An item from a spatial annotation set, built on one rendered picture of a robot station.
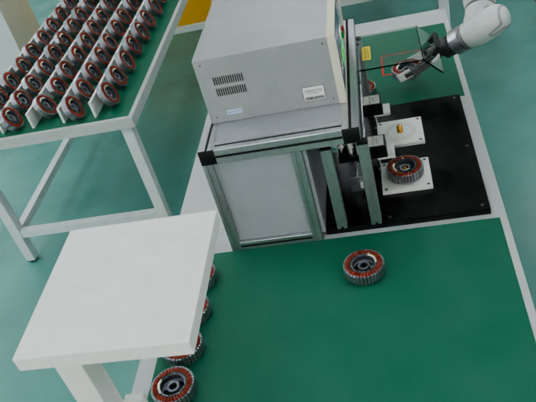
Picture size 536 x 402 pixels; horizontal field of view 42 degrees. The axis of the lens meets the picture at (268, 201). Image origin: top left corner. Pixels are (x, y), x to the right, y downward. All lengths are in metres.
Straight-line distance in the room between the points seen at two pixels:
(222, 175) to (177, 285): 0.65
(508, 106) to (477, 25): 1.51
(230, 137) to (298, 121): 0.19
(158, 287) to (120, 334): 0.12
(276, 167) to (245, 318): 0.42
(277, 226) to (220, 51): 0.53
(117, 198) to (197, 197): 1.62
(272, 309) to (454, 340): 0.49
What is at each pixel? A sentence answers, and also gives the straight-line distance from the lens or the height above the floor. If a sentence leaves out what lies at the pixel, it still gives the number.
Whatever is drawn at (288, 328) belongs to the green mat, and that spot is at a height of 0.75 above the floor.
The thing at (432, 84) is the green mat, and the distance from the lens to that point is 2.70.
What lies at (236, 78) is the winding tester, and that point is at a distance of 1.93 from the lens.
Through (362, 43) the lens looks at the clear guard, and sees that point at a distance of 2.36.
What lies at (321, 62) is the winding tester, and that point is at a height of 1.25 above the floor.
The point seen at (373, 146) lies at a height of 0.92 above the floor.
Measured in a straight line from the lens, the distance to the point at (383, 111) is 2.33.
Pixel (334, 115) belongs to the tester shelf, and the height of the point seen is 1.11.
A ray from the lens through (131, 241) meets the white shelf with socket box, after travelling 1.53.
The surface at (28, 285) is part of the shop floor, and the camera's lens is 3.68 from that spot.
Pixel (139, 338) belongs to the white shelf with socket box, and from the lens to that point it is 1.31.
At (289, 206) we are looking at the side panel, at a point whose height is 0.88.
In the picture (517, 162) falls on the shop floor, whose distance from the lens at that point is 3.52.
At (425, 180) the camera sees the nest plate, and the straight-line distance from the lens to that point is 2.16.
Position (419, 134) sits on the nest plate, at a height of 0.78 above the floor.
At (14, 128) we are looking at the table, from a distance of 3.29.
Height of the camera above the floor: 2.09
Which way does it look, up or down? 36 degrees down
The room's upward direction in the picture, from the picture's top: 17 degrees counter-clockwise
